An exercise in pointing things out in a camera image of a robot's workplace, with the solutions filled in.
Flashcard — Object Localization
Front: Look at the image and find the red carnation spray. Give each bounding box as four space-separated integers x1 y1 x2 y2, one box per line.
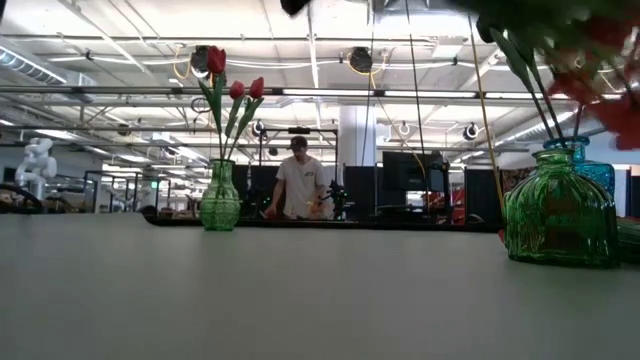
469 0 640 151

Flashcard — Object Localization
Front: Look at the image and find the tall green glass vase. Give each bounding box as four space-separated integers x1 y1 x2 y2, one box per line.
199 158 242 232

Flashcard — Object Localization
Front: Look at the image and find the squat green glass vase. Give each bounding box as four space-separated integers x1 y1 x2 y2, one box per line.
503 148 621 270

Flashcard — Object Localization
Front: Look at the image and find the blue glass vase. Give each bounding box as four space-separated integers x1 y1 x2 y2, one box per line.
543 136 616 199

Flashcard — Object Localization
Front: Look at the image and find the long LED light bar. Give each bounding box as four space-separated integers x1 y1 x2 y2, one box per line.
137 87 640 100

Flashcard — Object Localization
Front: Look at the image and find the white column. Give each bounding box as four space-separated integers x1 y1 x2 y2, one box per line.
338 104 377 167

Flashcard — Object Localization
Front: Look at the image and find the person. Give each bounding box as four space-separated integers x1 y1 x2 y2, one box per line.
263 134 335 221

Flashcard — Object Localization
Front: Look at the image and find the black partition panel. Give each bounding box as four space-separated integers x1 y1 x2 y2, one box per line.
464 167 503 229
344 165 376 221

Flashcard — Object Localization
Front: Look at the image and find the black monitor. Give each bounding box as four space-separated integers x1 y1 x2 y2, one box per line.
382 151 446 194

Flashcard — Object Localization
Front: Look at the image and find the black frame stand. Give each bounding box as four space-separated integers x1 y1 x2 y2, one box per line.
256 127 340 221

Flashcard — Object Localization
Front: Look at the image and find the black hanging cable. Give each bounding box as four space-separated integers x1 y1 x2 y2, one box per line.
404 0 430 176

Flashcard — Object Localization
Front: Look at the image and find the yellow hanging cable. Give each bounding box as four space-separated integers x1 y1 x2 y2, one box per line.
467 14 506 216

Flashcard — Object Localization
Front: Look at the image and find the black table frame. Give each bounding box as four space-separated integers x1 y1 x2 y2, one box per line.
141 213 504 232

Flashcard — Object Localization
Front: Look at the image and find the silver ventilation duct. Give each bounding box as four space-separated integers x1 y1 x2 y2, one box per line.
494 99 614 147

